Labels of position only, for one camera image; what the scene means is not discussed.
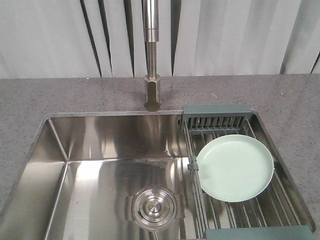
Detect round steel sink drain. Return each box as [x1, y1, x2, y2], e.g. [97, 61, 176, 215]
[125, 185, 185, 232]

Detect white pleated curtain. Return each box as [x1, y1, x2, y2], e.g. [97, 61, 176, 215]
[0, 0, 320, 79]

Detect stainless steel faucet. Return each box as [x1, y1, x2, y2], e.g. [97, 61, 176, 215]
[142, 0, 161, 112]

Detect pale green round plate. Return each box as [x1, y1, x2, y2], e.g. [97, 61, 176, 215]
[196, 134, 275, 203]

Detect grey roll-up dish rack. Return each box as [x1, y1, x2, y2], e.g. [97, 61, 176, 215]
[181, 104, 316, 240]

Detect stainless steel sink basin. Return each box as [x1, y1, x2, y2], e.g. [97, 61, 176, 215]
[0, 111, 316, 240]

